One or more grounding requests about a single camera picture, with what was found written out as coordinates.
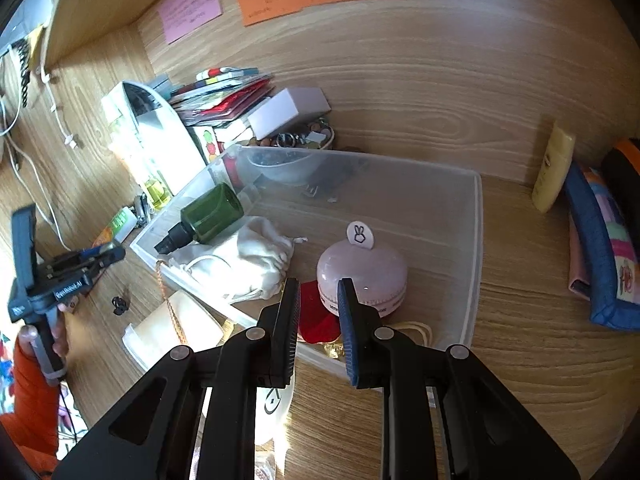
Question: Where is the white charging cable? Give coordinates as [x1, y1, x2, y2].
[0, 34, 84, 254]

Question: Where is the clear plastic storage bin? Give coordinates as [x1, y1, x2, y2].
[131, 145, 483, 349]

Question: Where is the blue fabric pencil case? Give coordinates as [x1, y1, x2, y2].
[564, 162, 639, 332]

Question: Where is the yellow cream tube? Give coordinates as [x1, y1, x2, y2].
[532, 122, 576, 214]

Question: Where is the yellow clear tube bottle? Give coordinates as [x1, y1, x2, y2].
[143, 177, 172, 210]

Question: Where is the black orange round case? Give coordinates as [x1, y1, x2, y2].
[600, 138, 640, 217]

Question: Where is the orange braided cord charm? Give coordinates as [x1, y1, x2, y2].
[155, 259, 186, 344]

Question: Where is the fruit print box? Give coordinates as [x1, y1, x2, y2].
[190, 126, 238, 164]

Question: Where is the white drawstring cloth pouch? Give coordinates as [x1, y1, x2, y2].
[165, 216, 306, 302]

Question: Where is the peach cotton pad roll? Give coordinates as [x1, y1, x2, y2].
[122, 290, 224, 372]

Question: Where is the black hair clip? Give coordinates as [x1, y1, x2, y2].
[112, 296, 129, 316]

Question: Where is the stack of booklets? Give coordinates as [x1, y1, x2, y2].
[168, 67, 273, 127]

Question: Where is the white printed paper sheet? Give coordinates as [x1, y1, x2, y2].
[101, 80, 205, 197]

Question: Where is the pink sticky note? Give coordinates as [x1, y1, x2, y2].
[157, 0, 222, 44]

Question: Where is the white round container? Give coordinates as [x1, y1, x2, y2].
[255, 375, 295, 445]

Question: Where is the red pouch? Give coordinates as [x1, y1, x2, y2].
[298, 281, 341, 344]

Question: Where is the person's left hand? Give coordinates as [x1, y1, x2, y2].
[18, 303, 82, 359]

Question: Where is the small white box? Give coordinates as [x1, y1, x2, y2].
[247, 87, 331, 141]

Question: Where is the white orange-label tube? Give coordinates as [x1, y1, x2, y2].
[92, 207, 138, 247]

